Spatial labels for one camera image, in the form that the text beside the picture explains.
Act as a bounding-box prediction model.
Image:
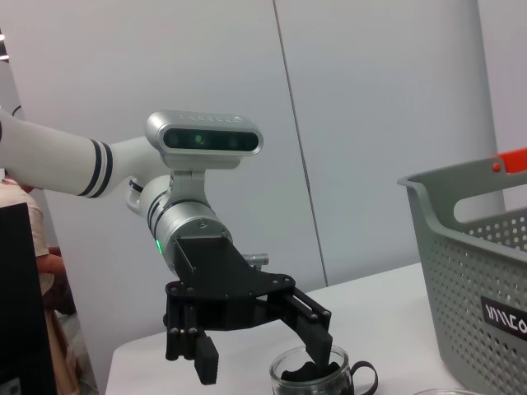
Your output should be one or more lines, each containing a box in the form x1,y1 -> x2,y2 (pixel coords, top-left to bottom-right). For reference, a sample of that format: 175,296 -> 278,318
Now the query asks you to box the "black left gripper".
163,235 -> 334,387

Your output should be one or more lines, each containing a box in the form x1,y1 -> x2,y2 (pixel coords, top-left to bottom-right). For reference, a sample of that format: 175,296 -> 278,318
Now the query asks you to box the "grey perforated storage basket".
396,158 -> 527,386

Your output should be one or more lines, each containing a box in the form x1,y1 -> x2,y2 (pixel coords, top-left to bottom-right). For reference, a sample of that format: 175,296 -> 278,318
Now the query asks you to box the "person in beige clothes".
0,171 -> 99,395

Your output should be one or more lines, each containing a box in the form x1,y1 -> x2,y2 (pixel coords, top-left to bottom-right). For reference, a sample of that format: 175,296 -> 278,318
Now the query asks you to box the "black monitor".
0,202 -> 58,395

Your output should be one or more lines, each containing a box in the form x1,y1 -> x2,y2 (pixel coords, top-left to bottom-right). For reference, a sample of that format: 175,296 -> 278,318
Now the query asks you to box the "left wrist cable with connector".
241,253 -> 271,268

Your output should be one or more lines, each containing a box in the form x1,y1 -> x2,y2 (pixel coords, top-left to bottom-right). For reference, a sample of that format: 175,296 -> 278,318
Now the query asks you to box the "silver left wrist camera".
146,109 -> 264,172

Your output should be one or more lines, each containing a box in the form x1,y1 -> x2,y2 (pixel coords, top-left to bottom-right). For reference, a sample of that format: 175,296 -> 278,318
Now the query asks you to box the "orange basket handle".
492,148 -> 527,174

